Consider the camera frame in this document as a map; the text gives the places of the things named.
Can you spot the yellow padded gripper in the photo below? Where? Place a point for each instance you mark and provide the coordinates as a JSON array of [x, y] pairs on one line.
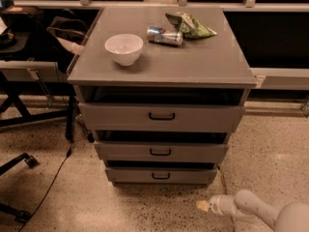
[[215, 204]]

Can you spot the grey bottom drawer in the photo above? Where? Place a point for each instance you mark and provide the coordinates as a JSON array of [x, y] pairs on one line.
[[162, 172]]

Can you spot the grey drawer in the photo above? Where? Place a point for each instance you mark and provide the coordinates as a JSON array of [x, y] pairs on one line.
[[163, 152], [162, 172], [160, 117]]

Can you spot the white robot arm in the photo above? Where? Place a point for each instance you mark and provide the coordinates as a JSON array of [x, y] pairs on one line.
[[246, 206]]

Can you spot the grey middle drawer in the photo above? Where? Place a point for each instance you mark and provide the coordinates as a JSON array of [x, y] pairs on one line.
[[163, 152]]

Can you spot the grey drawer cabinet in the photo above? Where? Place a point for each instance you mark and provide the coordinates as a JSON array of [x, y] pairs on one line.
[[209, 71]]

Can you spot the grey top drawer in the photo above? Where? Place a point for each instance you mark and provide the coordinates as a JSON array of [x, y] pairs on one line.
[[160, 117]]

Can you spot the white ceramic bowl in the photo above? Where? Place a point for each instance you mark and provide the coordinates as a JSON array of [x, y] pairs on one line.
[[125, 49]]

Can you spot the silver blue soda can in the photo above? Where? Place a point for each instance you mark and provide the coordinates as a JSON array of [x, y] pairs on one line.
[[162, 36]]

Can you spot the green chip bag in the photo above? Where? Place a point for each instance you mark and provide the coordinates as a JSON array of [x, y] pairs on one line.
[[189, 26]]

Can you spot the dark bag on desk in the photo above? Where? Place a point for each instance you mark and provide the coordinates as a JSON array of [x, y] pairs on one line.
[[69, 32]]

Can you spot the black backpack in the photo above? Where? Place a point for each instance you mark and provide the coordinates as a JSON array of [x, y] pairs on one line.
[[22, 18]]

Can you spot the black desk frame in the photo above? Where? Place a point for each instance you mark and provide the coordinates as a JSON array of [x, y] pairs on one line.
[[38, 91]]

